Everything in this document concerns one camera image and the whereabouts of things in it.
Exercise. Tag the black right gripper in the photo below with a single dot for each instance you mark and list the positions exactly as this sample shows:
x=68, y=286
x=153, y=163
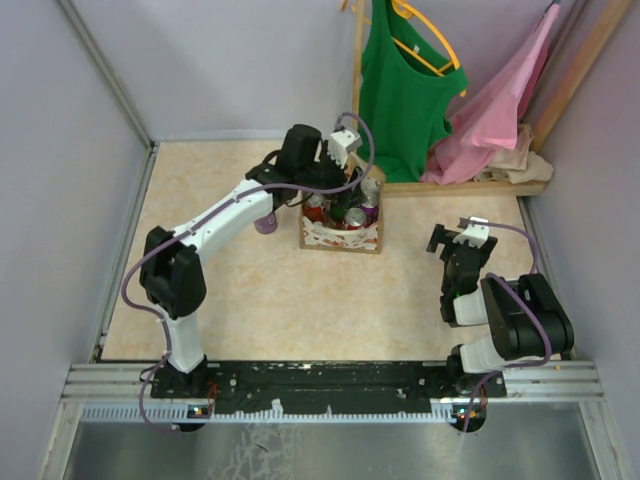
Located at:
x=458, y=247

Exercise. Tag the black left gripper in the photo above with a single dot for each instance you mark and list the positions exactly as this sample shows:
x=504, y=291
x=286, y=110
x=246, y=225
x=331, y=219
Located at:
x=330, y=175

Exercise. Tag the purple can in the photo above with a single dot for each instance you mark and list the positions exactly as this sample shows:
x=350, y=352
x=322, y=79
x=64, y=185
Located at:
x=370, y=206
x=266, y=225

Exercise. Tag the red can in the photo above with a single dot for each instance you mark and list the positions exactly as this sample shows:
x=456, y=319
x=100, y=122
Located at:
x=313, y=208
x=354, y=219

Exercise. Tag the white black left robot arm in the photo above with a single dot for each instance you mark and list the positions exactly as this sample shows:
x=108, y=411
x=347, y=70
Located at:
x=172, y=273

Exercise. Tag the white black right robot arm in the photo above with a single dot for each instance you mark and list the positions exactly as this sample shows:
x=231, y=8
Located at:
x=526, y=323

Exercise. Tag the patterned canvas tote bag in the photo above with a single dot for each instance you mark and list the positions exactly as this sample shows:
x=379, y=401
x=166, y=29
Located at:
x=325, y=237

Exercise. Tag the green glass bottle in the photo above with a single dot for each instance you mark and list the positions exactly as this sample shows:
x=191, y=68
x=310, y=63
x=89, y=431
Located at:
x=337, y=212

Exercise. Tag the beige cloth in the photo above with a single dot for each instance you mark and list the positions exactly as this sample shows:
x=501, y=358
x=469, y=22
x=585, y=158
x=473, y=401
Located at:
x=518, y=165

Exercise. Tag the pink shirt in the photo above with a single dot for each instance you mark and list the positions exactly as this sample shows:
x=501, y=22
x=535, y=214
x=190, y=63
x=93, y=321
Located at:
x=489, y=122

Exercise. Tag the green tank top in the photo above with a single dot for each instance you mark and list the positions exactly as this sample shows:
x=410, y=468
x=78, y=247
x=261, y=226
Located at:
x=402, y=100

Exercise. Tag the yellow clothes hanger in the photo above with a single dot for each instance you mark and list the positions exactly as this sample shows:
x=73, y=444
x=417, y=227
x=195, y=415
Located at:
x=430, y=40

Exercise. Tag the wooden clothes rack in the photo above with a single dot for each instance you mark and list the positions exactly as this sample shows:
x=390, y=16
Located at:
x=590, y=25

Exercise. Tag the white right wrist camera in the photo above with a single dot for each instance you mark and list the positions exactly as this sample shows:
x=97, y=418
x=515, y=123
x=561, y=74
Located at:
x=474, y=232

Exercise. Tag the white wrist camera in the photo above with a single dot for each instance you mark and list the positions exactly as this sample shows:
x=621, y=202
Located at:
x=474, y=232
x=340, y=144

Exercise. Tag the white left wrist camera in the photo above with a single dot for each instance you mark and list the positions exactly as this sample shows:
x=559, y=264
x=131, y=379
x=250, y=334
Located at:
x=340, y=144

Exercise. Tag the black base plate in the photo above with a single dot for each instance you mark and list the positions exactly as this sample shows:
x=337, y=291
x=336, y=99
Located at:
x=362, y=387

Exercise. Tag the aluminium rail frame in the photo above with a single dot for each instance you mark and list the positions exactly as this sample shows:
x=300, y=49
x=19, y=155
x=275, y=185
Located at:
x=269, y=300

